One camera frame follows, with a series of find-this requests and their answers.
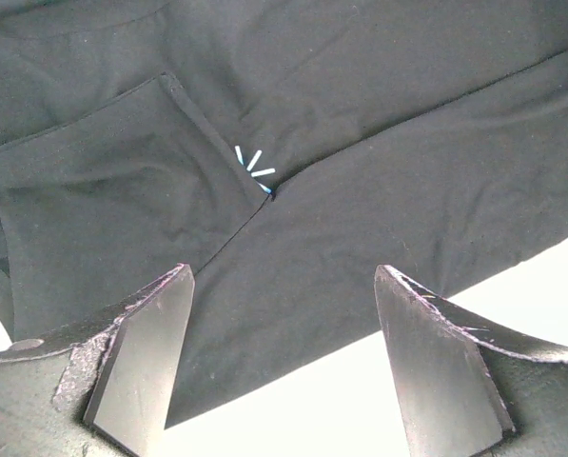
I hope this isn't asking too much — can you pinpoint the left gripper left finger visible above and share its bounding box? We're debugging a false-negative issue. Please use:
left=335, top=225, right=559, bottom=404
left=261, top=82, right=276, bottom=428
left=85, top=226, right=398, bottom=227
left=0, top=264, right=195, bottom=456

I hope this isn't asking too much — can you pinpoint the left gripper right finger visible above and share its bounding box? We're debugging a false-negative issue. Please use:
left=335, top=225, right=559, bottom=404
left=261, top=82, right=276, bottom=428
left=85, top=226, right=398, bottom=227
left=374, top=265, right=568, bottom=456

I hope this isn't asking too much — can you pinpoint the black t-shirt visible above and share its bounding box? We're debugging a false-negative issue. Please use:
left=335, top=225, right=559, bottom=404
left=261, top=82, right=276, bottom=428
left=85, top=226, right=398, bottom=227
left=0, top=1, right=568, bottom=425

